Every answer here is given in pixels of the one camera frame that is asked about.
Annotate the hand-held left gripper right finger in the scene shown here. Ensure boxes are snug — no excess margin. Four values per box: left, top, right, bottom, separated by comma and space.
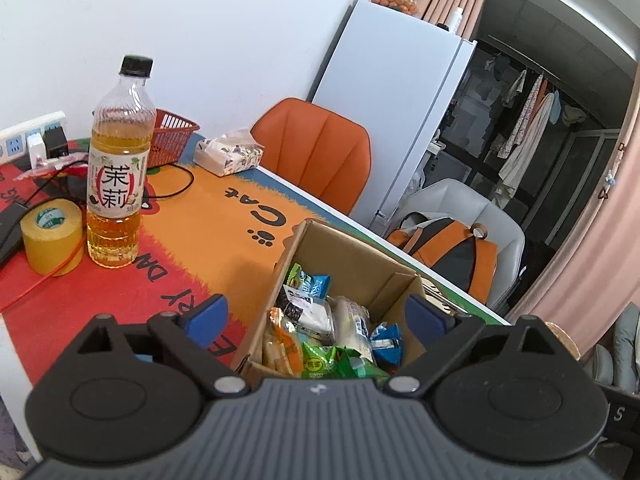
386, 294, 572, 399

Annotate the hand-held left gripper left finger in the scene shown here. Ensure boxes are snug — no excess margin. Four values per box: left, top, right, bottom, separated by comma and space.
69, 294, 251, 399

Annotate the white snack packet blue label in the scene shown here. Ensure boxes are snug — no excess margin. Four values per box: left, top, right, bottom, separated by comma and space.
330, 296, 376, 361

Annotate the green snack packet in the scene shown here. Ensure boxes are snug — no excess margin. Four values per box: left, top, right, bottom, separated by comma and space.
345, 347, 391, 380
300, 342, 351, 380

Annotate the orange snack packet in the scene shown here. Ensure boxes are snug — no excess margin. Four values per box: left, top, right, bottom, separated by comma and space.
262, 307, 303, 378

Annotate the dark brown white snack packet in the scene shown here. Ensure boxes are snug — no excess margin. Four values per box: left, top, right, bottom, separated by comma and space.
274, 285, 335, 341

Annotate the brown cardboard box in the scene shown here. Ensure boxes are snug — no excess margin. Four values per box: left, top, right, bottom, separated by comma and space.
235, 219, 458, 386

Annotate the teal snack packet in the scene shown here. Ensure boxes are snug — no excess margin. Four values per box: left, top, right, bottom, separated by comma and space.
286, 263, 333, 301

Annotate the grey sofa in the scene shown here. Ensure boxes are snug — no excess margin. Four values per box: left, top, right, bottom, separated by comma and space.
582, 302, 640, 396

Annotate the orange grey backpack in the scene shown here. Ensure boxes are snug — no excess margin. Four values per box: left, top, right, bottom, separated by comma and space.
385, 212, 500, 306

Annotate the woven bamboo basket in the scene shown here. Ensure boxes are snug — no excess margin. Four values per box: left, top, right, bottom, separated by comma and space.
542, 321, 582, 361

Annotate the grey chair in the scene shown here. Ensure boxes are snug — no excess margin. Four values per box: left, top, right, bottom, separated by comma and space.
385, 178, 527, 311

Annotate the black bag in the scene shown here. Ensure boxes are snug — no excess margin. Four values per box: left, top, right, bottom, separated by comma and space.
520, 240, 556, 281

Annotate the floral tissue box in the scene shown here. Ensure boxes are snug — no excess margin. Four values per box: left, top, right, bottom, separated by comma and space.
192, 128, 265, 177

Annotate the yellow tape roll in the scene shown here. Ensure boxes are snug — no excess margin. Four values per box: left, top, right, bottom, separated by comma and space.
20, 199, 84, 276

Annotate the red plastic basket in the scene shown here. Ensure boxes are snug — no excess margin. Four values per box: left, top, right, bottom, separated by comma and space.
149, 108, 202, 168

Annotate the white hanging shirt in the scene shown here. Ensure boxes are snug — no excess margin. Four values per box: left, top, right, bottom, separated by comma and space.
497, 92, 556, 206

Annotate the orange chair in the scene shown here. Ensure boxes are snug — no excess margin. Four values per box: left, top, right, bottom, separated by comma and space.
250, 97, 372, 216

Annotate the clear tea bottle black cap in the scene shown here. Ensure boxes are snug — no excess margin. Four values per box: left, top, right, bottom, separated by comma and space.
86, 55, 155, 269

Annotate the metal framed glass door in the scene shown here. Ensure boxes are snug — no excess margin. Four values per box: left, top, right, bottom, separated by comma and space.
550, 127, 621, 256

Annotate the black power adapter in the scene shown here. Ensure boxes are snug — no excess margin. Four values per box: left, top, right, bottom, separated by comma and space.
0, 203, 31, 268

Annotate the floral hanging garment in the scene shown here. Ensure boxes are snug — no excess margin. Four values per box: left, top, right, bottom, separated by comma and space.
490, 75, 543, 158

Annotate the white refrigerator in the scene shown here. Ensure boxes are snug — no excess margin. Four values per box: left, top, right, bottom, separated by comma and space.
306, 0, 476, 233

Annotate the black charger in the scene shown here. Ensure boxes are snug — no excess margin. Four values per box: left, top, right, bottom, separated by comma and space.
42, 128, 70, 158

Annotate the white charger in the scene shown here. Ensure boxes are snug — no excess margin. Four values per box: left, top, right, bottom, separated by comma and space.
27, 133, 47, 168

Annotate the white power strip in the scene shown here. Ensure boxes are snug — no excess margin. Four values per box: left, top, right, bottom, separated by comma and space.
0, 111, 68, 163

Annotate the tray of oranges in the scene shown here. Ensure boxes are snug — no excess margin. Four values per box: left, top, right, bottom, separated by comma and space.
367, 0, 418, 13

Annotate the black cable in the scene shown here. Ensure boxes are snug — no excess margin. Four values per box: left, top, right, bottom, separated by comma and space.
145, 162, 195, 200

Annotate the red cable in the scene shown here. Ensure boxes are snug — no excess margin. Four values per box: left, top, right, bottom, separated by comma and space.
0, 157, 91, 311

